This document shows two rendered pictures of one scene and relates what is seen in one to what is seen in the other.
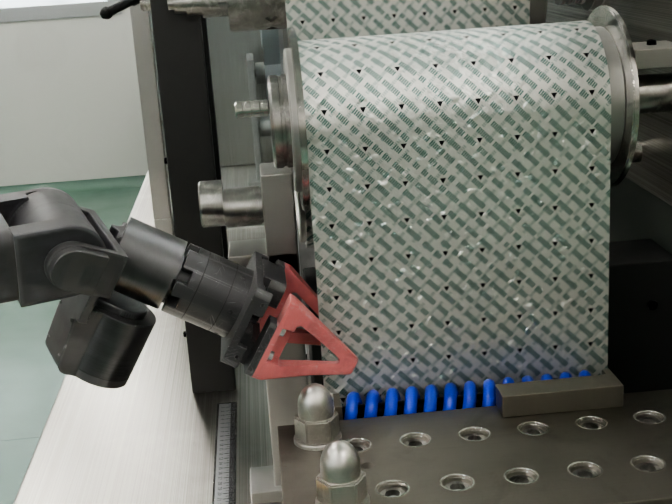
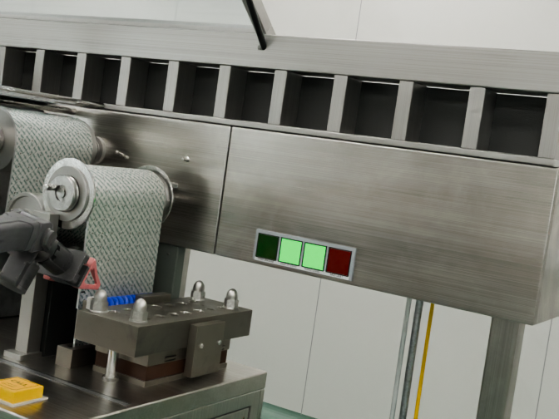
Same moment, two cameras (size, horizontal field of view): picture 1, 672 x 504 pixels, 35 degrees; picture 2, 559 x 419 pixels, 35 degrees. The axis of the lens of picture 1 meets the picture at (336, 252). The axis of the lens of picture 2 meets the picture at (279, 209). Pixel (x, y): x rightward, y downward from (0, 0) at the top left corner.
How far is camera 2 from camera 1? 1.37 m
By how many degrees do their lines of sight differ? 56
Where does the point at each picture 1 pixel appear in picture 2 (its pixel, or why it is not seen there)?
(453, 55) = (125, 176)
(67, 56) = not seen: outside the picture
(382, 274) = (102, 253)
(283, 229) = not seen: hidden behind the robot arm
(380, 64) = (108, 176)
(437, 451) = not seen: hidden behind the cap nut
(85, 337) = (25, 270)
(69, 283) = (48, 244)
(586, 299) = (150, 267)
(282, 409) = (35, 316)
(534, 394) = (150, 296)
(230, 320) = (68, 266)
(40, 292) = (36, 247)
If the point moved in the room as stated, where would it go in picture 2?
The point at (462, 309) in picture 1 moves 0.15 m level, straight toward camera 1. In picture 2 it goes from (120, 268) to (165, 283)
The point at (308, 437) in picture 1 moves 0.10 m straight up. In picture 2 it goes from (102, 308) to (108, 258)
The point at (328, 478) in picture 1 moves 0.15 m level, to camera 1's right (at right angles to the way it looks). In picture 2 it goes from (140, 310) to (191, 305)
